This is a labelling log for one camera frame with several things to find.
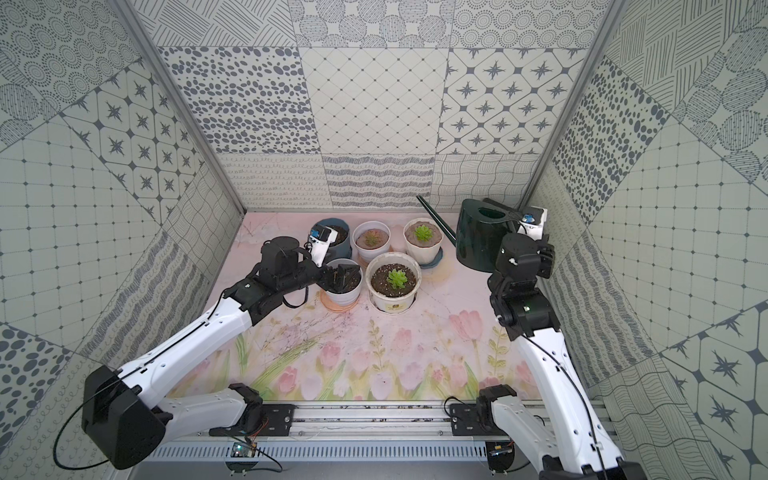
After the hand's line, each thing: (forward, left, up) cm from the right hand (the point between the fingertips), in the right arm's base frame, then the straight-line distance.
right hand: (544, 242), depth 65 cm
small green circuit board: (-36, +70, -36) cm, 86 cm away
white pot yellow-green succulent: (+1, +46, -24) cm, 52 cm away
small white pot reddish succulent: (+21, +42, -24) cm, 53 cm away
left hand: (+3, +47, -9) cm, 48 cm away
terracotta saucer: (+1, +54, -33) cm, 63 cm away
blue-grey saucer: (+20, +19, -33) cm, 43 cm away
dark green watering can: (+2, +11, -11) cm, 15 cm away
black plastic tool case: (+5, +12, +1) cm, 13 cm away
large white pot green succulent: (+5, +34, -25) cm, 43 cm away
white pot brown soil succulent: (+22, +25, -24) cm, 41 cm away
